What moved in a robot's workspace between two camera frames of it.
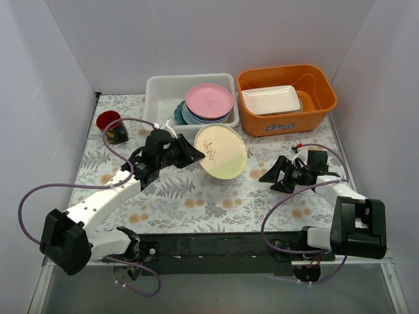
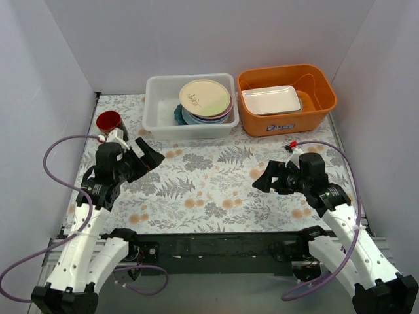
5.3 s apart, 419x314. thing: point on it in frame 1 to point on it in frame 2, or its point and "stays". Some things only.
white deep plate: x=187 y=120 stays
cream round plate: x=224 y=150 to x=204 y=97
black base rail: x=237 y=254 stays
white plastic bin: x=162 y=92 stays
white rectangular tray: x=272 y=100 stays
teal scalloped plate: x=179 y=118 stays
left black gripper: x=182 y=150 to x=137 y=165
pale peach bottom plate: x=184 y=114 to x=231 y=118
